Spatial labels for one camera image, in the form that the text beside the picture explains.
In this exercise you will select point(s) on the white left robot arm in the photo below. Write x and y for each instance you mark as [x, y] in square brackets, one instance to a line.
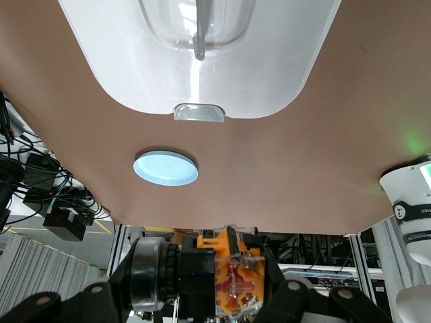
[409, 188]

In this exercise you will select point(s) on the black power adapter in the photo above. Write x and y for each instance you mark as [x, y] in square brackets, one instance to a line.
[65, 223]
[40, 171]

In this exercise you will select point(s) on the grey pleated curtain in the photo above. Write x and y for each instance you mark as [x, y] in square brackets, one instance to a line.
[50, 276]

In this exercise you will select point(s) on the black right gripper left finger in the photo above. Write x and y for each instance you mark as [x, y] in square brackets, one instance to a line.
[101, 299]

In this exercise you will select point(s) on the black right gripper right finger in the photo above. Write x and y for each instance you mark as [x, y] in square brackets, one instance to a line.
[289, 303]

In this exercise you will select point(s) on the light blue round plate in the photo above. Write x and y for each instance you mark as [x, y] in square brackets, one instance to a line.
[165, 168]

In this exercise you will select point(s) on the orange black push-button switch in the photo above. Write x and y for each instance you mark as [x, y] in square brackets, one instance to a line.
[235, 269]

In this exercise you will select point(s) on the aluminium frame post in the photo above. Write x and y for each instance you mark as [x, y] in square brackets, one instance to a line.
[360, 262]
[118, 249]

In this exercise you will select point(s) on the white lidded storage box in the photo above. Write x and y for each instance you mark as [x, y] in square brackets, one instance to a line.
[202, 67]

